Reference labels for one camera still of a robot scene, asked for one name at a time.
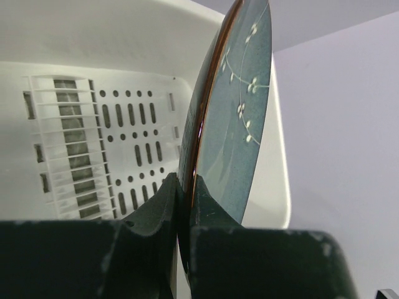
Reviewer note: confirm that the teal floral plate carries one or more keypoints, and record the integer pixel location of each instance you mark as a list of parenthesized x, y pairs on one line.
[(225, 120)]

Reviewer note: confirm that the white plastic bin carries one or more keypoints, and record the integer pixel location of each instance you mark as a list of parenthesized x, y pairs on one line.
[(94, 99)]

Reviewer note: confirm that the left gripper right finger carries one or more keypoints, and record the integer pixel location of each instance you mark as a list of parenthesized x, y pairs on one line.
[(228, 260)]

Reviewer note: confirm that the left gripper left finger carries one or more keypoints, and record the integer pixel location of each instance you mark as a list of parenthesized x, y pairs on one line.
[(130, 258)]

